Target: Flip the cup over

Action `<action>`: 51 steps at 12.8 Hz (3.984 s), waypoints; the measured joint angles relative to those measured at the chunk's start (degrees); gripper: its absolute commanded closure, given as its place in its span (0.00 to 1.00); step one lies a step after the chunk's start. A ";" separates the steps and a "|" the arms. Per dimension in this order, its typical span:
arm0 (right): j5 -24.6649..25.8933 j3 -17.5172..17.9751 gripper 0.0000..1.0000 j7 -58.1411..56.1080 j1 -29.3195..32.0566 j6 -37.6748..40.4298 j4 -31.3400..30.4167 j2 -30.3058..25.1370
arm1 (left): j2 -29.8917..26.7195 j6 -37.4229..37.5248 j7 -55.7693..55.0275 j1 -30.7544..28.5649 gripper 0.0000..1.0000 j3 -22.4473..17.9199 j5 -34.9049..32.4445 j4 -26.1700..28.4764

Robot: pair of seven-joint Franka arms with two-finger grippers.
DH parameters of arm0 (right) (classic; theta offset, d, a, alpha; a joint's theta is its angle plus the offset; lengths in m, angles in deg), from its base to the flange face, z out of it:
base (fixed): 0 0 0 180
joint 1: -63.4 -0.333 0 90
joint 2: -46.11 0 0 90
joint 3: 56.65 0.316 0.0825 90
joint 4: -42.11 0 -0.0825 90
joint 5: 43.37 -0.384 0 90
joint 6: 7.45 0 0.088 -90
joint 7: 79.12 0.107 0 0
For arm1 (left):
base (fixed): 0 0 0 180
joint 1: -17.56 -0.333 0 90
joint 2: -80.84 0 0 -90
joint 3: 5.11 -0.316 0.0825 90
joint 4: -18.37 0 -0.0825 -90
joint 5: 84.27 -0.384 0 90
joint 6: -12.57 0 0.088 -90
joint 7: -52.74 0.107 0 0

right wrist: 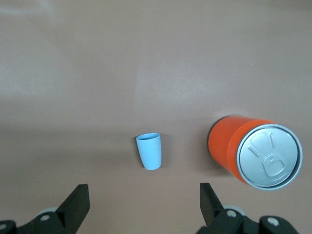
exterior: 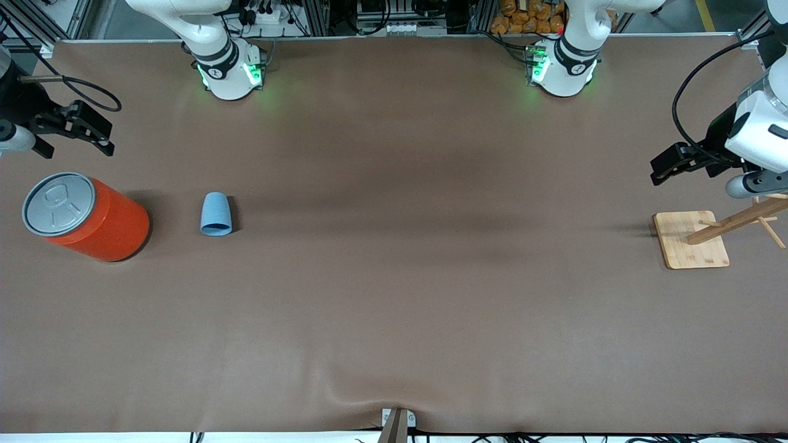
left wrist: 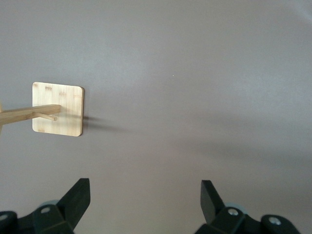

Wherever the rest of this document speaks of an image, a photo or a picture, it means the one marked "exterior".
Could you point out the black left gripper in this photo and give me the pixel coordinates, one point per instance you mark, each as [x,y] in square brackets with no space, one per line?
[718,136]

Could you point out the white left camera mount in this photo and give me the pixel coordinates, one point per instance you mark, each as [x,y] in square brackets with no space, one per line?
[760,138]

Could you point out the grey table edge bracket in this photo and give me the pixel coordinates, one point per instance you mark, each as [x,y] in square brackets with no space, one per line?
[397,421]

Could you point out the orange can with grey lid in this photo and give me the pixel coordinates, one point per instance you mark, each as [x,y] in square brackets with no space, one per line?
[117,227]

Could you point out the aluminium frame profile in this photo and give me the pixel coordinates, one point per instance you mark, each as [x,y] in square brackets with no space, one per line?
[754,34]
[77,18]

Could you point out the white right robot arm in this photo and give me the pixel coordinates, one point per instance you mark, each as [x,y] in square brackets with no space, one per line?
[228,77]

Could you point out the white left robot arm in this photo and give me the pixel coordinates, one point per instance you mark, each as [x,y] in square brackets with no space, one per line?
[563,74]

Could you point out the white connector strip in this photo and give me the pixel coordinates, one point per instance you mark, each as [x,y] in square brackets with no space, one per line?
[403,27]

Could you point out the white power strip with plugs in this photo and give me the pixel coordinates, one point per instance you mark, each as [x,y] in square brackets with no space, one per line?
[265,12]

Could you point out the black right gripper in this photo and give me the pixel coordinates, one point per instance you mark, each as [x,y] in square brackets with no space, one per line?
[21,106]

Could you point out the light blue plastic cup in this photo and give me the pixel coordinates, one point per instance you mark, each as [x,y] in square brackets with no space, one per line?
[215,212]

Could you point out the pile of orange bags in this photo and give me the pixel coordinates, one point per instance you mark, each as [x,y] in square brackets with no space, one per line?
[529,18]

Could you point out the brown table cover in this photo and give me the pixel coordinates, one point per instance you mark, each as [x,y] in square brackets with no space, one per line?
[394,307]

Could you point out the wooden cup rack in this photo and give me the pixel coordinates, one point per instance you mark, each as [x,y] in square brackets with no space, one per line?
[689,246]

